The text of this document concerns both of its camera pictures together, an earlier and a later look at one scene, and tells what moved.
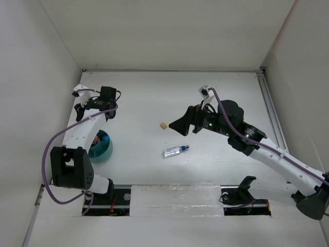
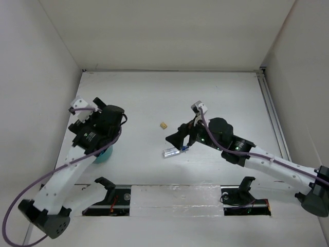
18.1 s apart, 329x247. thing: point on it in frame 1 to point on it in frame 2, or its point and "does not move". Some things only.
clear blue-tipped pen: [170, 152] does not move
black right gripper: [182, 124] to [177, 138]
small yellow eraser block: [163, 125] does not move
